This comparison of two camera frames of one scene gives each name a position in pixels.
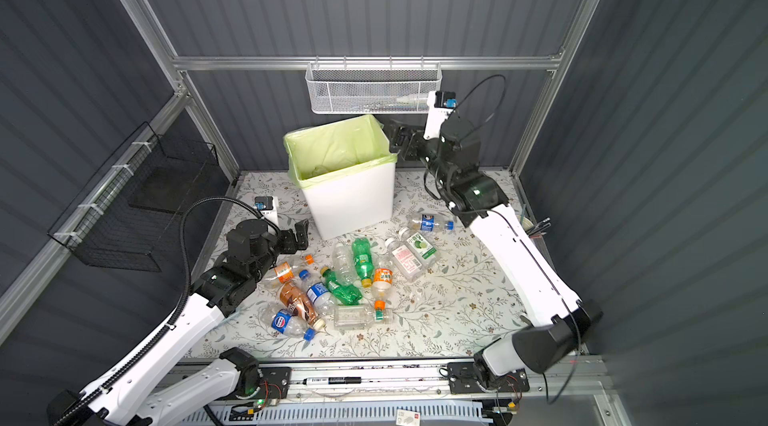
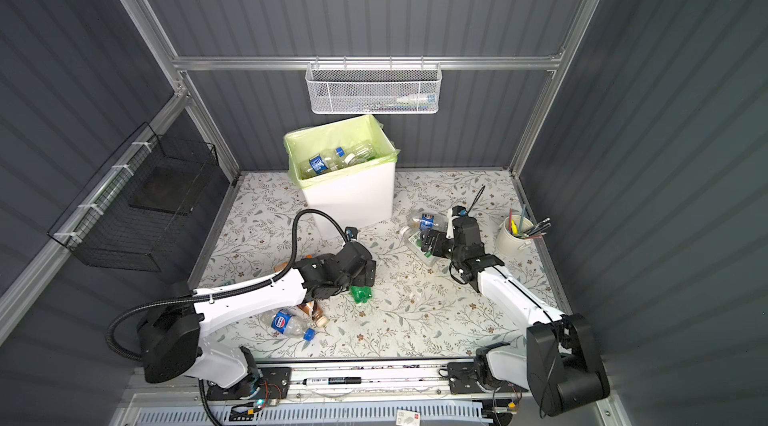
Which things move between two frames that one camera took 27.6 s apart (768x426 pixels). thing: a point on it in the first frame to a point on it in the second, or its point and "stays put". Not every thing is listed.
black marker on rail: (333, 380) stays put
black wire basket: (131, 215) stays put
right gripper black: (398, 142) to (438, 250)
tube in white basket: (412, 98) stays put
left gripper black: (290, 246) to (363, 278)
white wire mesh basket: (371, 88) stays put
